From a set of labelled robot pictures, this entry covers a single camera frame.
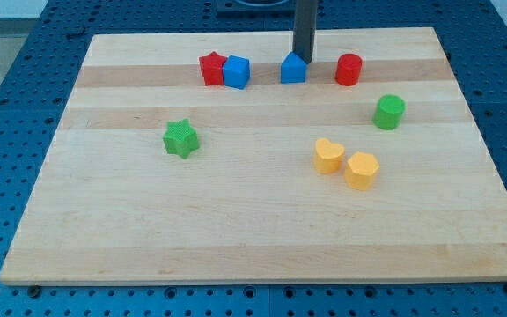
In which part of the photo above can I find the green star block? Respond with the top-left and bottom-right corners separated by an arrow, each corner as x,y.
162,119 -> 200,159

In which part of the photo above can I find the blue cube block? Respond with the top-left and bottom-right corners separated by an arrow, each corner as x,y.
223,55 -> 250,89

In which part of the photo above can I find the red star block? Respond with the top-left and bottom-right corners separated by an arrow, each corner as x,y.
199,51 -> 228,86

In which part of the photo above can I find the light wooden board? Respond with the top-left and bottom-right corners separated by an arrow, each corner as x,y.
0,27 -> 507,286

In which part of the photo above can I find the yellow heart block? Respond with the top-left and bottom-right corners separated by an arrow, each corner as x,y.
313,138 -> 345,174

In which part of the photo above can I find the blue house-shaped block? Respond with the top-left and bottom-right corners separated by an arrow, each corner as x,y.
280,52 -> 307,84

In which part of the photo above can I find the yellow hexagon block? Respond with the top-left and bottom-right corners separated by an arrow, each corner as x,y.
344,152 -> 380,191

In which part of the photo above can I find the red cylinder block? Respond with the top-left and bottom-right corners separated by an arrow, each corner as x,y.
335,54 -> 363,86

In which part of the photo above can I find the green cylinder block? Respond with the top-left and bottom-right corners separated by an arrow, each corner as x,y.
372,94 -> 406,130

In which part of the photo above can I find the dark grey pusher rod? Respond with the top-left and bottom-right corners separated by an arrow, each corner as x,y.
292,0 -> 318,64

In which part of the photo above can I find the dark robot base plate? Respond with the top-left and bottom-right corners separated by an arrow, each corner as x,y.
216,0 -> 296,16

